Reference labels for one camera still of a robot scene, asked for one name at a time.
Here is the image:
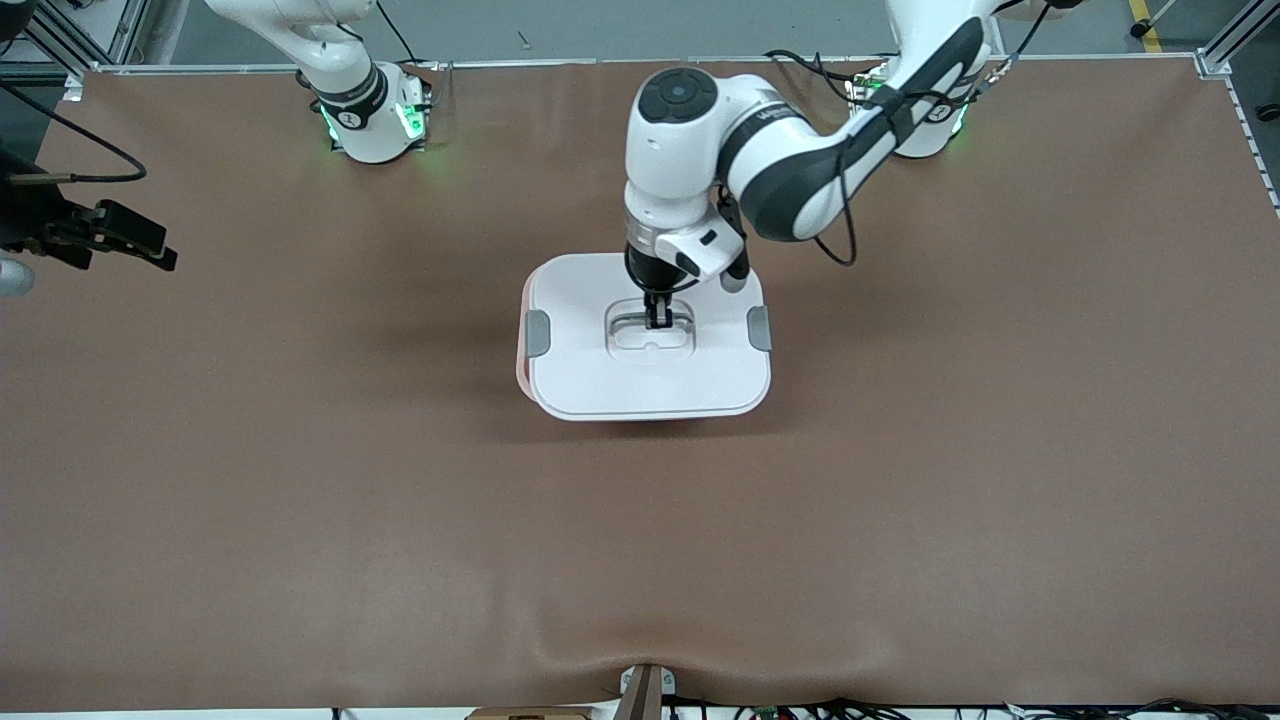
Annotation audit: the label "white table edge rail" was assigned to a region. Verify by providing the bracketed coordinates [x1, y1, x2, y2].
[85, 52, 1201, 77]

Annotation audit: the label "aluminium frame profile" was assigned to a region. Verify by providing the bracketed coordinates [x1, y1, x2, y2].
[1195, 0, 1280, 81]
[0, 0, 191, 83]

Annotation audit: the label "grey stand leg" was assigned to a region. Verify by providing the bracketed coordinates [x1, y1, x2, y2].
[1130, 0, 1181, 39]

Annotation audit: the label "pink translucent plastic box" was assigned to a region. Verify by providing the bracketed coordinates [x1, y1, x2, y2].
[515, 285, 537, 403]

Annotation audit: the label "black left base cables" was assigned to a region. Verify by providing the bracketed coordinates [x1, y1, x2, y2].
[763, 47, 873, 107]

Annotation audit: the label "brown table mat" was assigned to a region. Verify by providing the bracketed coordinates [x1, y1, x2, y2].
[0, 55, 1280, 713]

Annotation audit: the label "white box lid grey latches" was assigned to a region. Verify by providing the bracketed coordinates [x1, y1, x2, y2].
[524, 253, 773, 422]

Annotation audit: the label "black right base cable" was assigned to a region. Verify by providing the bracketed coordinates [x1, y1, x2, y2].
[375, 0, 429, 69]

